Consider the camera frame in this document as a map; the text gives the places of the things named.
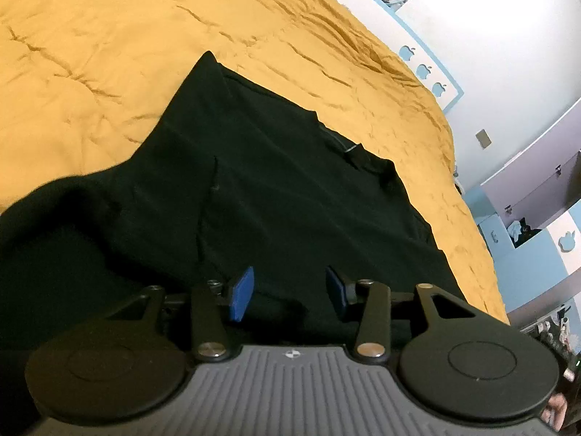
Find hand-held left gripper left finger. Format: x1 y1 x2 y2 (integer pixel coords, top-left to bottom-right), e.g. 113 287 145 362
105 267 255 362

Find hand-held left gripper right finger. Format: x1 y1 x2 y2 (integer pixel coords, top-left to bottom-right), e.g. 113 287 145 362
325 267 475 360

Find black t-shirt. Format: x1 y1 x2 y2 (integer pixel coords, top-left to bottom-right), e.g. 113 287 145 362
0 50 464 368

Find dark cluttered shelf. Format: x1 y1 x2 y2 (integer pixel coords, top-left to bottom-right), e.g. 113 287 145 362
520 299 581 375

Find lavender and blue door cabinet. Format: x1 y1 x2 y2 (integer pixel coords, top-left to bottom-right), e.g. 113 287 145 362
464 97 581 314

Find yellow blanket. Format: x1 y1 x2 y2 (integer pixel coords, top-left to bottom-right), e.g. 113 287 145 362
0 0 510 326

